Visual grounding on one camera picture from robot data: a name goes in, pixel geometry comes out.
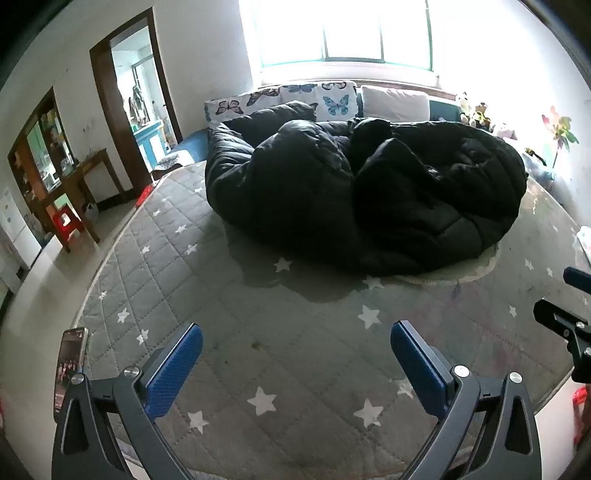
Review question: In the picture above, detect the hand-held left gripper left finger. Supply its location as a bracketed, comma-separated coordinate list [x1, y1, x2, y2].
[52, 322, 204, 480]

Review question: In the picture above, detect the colourful pinwheel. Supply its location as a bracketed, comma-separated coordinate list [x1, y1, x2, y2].
[541, 105, 580, 169]

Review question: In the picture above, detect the smartphone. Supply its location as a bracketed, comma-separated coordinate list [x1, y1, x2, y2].
[53, 327, 89, 423]

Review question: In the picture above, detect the brown door frame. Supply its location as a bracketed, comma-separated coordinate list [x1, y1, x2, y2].
[89, 7, 184, 186]

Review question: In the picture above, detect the butterfly print pillow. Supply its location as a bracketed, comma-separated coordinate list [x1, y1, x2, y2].
[279, 80, 359, 121]
[204, 88, 282, 130]

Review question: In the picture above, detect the plain white pillow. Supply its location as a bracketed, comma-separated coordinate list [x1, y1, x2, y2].
[360, 85, 431, 123]

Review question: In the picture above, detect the black puffer coat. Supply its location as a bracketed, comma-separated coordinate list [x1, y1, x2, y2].
[204, 102, 528, 278]

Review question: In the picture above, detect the cartoon print pillow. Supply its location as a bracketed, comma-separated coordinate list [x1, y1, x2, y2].
[524, 148, 558, 186]

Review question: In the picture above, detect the green framed window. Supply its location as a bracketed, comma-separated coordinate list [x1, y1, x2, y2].
[240, 0, 435, 73]

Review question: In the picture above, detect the wooden table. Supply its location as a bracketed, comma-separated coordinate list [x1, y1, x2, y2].
[44, 148, 126, 254]

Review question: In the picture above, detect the blue cabinet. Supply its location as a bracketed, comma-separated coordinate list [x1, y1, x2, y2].
[133, 119, 170, 169]

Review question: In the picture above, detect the wooden glass cabinet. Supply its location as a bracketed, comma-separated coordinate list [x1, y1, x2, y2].
[7, 88, 75, 246]

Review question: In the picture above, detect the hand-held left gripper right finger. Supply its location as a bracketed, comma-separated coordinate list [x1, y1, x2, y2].
[390, 320, 540, 480]

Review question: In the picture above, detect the red plastic stool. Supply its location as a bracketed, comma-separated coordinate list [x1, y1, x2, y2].
[51, 205, 86, 243]

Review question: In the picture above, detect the white refrigerator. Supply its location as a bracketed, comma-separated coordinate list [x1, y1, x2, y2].
[0, 187, 43, 296]

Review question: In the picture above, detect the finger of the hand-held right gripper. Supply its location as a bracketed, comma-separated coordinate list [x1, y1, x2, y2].
[533, 299, 591, 384]
[562, 267, 591, 289]

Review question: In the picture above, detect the white patterned cloth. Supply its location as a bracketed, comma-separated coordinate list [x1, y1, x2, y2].
[154, 151, 195, 180]

